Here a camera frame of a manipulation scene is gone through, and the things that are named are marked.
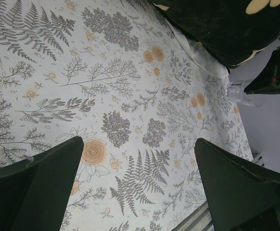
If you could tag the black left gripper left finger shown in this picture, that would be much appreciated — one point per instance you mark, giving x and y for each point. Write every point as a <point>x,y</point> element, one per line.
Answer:
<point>34,192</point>

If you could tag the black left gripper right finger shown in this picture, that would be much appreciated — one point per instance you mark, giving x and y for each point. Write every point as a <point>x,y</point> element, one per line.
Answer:
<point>241,195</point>

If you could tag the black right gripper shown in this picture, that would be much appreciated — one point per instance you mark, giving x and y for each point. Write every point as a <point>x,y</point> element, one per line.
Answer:
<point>268,81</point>

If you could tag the clear faceted drinking glass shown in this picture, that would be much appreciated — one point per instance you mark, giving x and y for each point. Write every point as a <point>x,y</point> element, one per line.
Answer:
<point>235,92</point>

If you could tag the black floral plush pillow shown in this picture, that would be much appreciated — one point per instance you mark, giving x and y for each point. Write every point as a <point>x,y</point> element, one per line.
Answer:
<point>233,31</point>

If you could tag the floral patterned table mat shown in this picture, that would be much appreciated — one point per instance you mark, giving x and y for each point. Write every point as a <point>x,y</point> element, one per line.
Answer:
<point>111,72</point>

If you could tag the aluminium front rail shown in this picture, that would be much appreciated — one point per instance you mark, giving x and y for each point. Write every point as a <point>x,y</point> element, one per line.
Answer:
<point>199,220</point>

